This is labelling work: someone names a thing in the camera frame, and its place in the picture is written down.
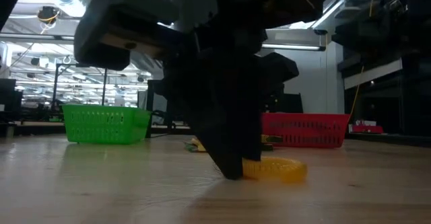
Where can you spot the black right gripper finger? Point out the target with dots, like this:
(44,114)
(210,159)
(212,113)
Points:
(215,123)
(252,123)

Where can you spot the yellow green crayon box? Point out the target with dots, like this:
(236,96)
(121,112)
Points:
(193,146)
(271,139)

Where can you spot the red plastic basket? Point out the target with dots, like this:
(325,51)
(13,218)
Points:
(303,130)

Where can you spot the green plastic basket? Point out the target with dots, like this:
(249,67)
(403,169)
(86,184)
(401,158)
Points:
(104,124)

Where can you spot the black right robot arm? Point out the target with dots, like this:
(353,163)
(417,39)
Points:
(286,2)

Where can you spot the long ceiling light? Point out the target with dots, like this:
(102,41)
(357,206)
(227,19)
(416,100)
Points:
(293,46)

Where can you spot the red box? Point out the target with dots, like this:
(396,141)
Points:
(367,129)

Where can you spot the dark monitor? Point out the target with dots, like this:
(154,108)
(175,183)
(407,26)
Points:
(8,99)

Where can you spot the dome security camera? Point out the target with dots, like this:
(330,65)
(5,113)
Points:
(320,32)

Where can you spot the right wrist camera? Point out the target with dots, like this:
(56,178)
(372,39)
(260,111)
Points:
(118,12)

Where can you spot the black metal table frame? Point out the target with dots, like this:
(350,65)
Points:
(387,139)

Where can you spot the black metal rig frame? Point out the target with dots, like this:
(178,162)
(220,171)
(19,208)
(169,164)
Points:
(55,89)

